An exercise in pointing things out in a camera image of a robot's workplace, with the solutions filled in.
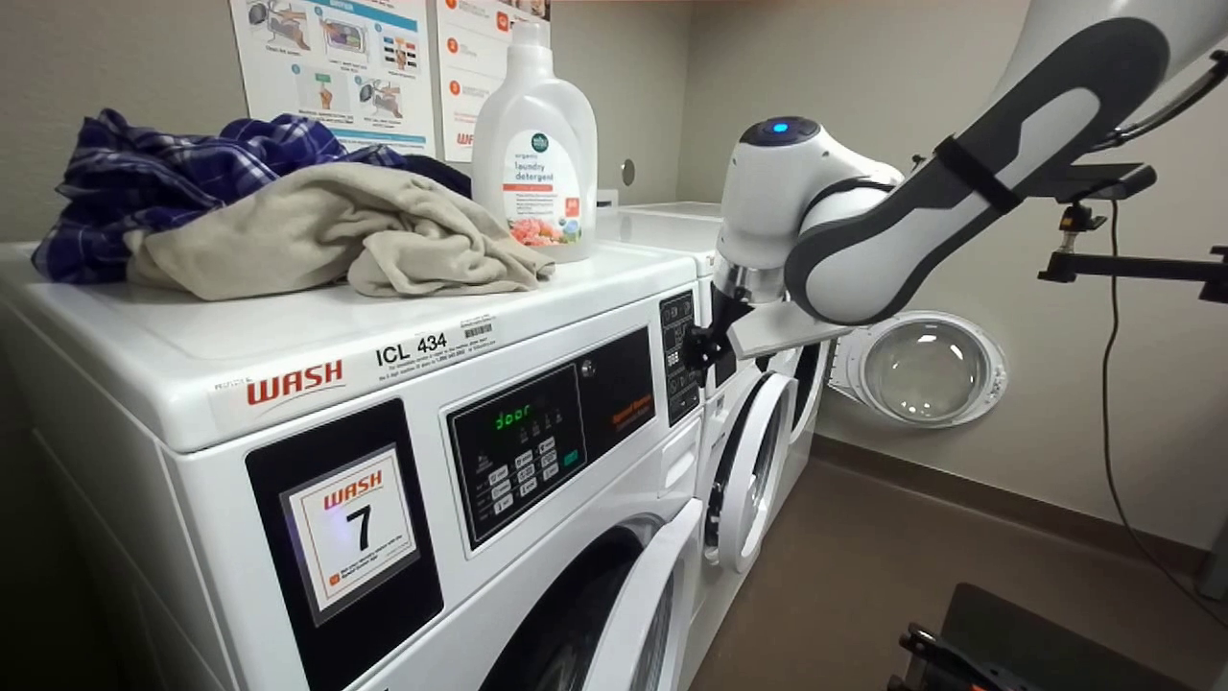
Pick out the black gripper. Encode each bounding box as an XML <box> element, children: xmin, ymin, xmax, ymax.
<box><xmin>678</xmin><ymin>256</ymin><xmax>772</xmax><ymax>378</ymax></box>

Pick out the white washing machine open dispenser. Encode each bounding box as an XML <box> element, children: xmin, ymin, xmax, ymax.
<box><xmin>587</xmin><ymin>197</ymin><xmax>821</xmax><ymax>668</ymax></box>

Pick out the blue white instruction poster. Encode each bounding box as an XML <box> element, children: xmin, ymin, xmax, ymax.
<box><xmin>226</xmin><ymin>0</ymin><xmax>441</xmax><ymax>161</ymax></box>

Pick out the orange white instruction poster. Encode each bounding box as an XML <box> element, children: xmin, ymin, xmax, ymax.
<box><xmin>435</xmin><ymin>0</ymin><xmax>556</xmax><ymax>165</ymax></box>

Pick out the black card reader number seven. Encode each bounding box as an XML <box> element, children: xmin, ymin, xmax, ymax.
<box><xmin>242</xmin><ymin>396</ymin><xmax>445</xmax><ymax>691</ymax></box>

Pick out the blue plaid cloth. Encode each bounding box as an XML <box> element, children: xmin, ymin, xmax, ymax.
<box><xmin>29</xmin><ymin>108</ymin><xmax>476</xmax><ymax>289</ymax></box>

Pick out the white washing machine number seven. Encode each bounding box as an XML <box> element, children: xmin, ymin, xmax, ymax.
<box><xmin>0</xmin><ymin>234</ymin><xmax>710</xmax><ymax>691</ymax></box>

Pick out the white detergent bottle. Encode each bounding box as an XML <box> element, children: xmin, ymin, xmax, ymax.
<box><xmin>467</xmin><ymin>21</ymin><xmax>602</xmax><ymax>266</ymax></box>

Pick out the round white glass washer door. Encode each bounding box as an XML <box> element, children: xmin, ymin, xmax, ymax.
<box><xmin>825</xmin><ymin>311</ymin><xmax>1014</xmax><ymax>433</ymax></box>
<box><xmin>581</xmin><ymin>497</ymin><xmax>710</xmax><ymax>691</ymax></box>
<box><xmin>697</xmin><ymin>366</ymin><xmax>803</xmax><ymax>579</ymax></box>

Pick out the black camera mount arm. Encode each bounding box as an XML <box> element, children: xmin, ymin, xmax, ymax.
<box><xmin>1019</xmin><ymin>159</ymin><xmax>1228</xmax><ymax>309</ymax></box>

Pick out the beige cloth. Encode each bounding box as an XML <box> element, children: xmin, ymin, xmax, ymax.
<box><xmin>124</xmin><ymin>159</ymin><xmax>561</xmax><ymax>309</ymax></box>

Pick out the thin black hanging cable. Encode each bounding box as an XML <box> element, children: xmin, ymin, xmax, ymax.
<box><xmin>1092</xmin><ymin>197</ymin><xmax>1228</xmax><ymax>605</ymax></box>

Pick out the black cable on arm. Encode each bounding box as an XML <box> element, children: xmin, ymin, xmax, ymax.
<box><xmin>1110</xmin><ymin>45</ymin><xmax>1228</xmax><ymax>145</ymax></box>

